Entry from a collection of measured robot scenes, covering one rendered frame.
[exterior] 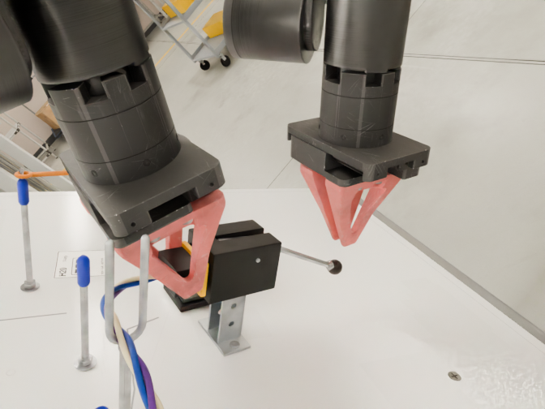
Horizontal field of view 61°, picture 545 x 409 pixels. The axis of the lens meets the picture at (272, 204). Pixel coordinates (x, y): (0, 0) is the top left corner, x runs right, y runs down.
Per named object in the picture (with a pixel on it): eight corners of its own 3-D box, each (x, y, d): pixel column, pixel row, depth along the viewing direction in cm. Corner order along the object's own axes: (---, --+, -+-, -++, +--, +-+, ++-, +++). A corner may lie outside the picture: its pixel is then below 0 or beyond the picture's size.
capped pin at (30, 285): (43, 287, 39) (36, 169, 35) (27, 294, 38) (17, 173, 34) (33, 280, 40) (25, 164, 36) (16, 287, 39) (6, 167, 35)
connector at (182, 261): (233, 283, 33) (237, 259, 33) (171, 298, 30) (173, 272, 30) (213, 263, 35) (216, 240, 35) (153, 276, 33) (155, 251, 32)
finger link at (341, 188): (334, 269, 37) (345, 162, 33) (285, 230, 42) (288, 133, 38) (394, 245, 40) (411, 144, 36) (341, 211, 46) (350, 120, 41)
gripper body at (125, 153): (121, 249, 23) (54, 110, 18) (69, 178, 30) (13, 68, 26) (231, 191, 25) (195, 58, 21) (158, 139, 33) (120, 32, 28)
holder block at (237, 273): (275, 288, 35) (282, 242, 34) (208, 305, 32) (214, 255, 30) (246, 262, 38) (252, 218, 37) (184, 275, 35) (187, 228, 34)
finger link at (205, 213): (160, 342, 28) (101, 221, 23) (122, 282, 33) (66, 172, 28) (252, 283, 31) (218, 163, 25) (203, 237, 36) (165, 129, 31)
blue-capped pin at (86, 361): (99, 367, 32) (98, 259, 29) (76, 373, 31) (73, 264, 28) (93, 353, 33) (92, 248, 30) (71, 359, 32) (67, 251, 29)
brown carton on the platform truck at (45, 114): (69, 111, 745) (50, 96, 726) (78, 108, 701) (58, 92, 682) (53, 130, 733) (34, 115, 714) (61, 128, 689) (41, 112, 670)
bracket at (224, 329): (251, 348, 36) (259, 294, 34) (224, 357, 35) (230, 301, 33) (223, 315, 39) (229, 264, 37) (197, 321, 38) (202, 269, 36)
